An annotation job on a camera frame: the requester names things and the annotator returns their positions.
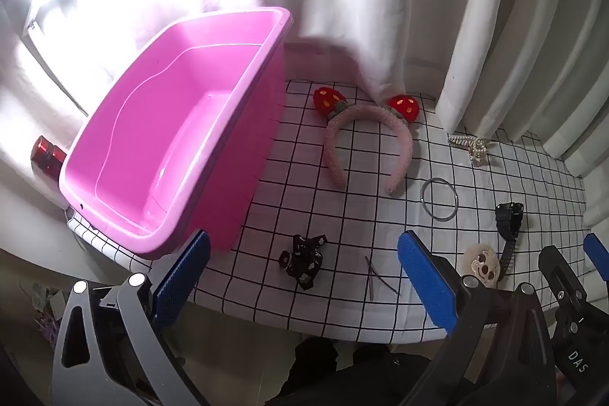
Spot white window frame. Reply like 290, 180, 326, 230
21, 0, 96, 116

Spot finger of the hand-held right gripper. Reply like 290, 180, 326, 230
539, 245, 591, 333
583, 233, 609, 288

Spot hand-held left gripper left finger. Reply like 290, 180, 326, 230
51, 230, 211, 406

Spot pearl hair claw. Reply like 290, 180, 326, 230
447, 132, 491, 169

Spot silver bangle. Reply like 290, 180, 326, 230
421, 178, 460, 223

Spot dark bobby pin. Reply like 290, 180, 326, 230
364, 256, 375, 301
366, 272, 401, 296

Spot black bow hair tie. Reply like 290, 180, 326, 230
278, 233, 329, 291

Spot pink strawberry headband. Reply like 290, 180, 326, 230
312, 86, 422, 196

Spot red metallic canister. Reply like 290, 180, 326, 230
31, 137, 67, 179

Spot white pleated curtain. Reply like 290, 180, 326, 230
435, 0, 609, 228

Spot black wrist watch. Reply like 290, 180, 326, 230
495, 202, 525, 280

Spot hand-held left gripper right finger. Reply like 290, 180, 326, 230
397, 230, 560, 406

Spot beige skull hair clip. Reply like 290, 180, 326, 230
459, 244, 500, 290

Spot pink plastic basin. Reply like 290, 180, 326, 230
59, 7, 293, 261

